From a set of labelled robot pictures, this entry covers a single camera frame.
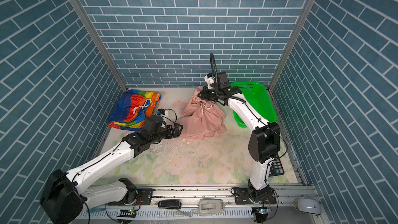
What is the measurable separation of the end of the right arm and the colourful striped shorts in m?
0.46

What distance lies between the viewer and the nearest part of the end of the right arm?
63 cm

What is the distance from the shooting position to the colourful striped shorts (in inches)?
37.6
